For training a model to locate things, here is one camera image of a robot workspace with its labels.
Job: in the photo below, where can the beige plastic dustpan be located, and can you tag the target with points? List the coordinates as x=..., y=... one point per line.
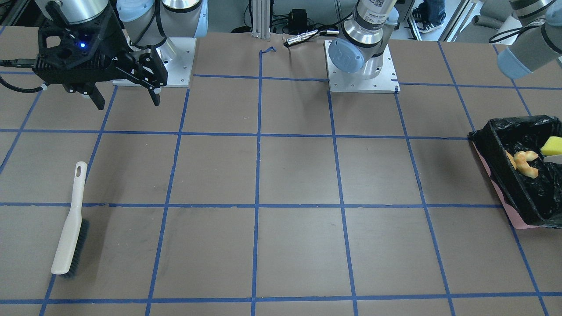
x=556, y=159

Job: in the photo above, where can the toy croissant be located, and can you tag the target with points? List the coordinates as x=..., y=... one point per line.
x=520, y=161

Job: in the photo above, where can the silver connector plug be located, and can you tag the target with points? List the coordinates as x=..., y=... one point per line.
x=300, y=38

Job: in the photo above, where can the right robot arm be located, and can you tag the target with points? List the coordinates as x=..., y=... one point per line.
x=150, y=22

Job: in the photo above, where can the white hand brush black bristles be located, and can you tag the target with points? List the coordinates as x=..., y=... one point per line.
x=75, y=229

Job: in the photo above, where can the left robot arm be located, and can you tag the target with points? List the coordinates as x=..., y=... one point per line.
x=538, y=40

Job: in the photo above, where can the yellow sponge piece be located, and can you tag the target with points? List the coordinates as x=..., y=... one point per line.
x=552, y=146

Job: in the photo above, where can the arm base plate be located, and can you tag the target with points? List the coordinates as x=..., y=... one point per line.
x=177, y=55
x=378, y=75

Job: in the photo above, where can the aluminium frame post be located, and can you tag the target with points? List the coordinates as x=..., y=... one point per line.
x=261, y=19

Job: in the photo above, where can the bin with black bag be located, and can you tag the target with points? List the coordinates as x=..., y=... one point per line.
x=529, y=203

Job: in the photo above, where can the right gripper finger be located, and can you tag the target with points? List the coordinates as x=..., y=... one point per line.
x=88, y=90
x=145, y=68

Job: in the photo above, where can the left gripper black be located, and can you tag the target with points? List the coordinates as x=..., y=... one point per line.
x=115, y=38

